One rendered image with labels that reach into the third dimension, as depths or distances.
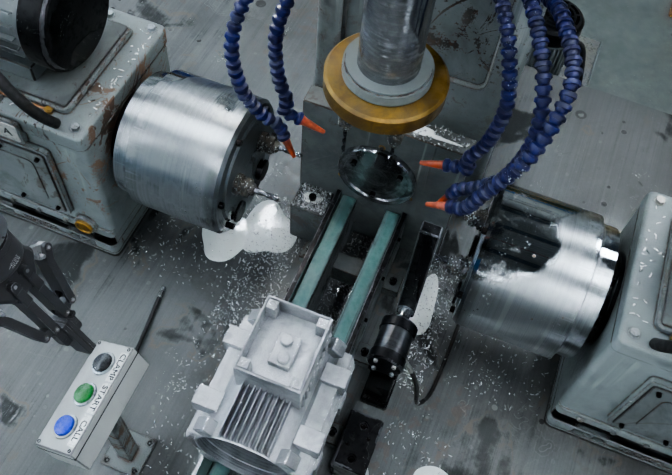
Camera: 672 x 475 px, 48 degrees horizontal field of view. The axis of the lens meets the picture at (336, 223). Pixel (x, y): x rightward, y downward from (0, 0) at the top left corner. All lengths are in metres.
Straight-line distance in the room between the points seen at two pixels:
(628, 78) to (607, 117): 1.33
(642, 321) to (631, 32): 2.34
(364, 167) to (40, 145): 0.55
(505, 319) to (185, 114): 0.60
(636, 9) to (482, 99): 2.23
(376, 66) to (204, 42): 0.92
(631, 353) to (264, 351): 0.52
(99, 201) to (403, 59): 0.65
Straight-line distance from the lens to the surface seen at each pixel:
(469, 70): 1.32
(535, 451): 1.45
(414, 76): 1.07
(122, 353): 1.16
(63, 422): 1.15
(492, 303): 1.20
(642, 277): 1.22
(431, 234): 1.05
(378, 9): 0.98
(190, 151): 1.25
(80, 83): 1.33
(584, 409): 1.39
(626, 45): 3.35
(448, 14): 1.26
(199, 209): 1.28
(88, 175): 1.36
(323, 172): 1.44
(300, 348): 1.10
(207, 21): 1.95
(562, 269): 1.19
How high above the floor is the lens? 2.13
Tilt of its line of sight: 57 degrees down
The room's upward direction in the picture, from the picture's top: 7 degrees clockwise
